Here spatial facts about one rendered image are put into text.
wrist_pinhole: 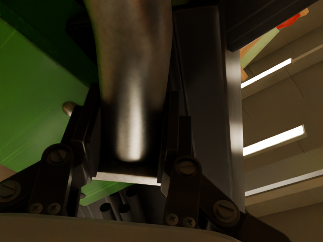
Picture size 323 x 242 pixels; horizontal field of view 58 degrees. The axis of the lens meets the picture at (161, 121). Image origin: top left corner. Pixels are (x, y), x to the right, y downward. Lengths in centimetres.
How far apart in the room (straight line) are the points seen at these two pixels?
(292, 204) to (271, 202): 28
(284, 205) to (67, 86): 463
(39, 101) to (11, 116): 3
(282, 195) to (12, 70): 451
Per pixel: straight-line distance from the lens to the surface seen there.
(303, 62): 780
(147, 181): 15
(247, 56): 315
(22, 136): 21
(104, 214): 25
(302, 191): 453
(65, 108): 18
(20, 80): 18
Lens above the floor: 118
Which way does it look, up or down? 18 degrees up
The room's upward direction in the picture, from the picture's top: 139 degrees clockwise
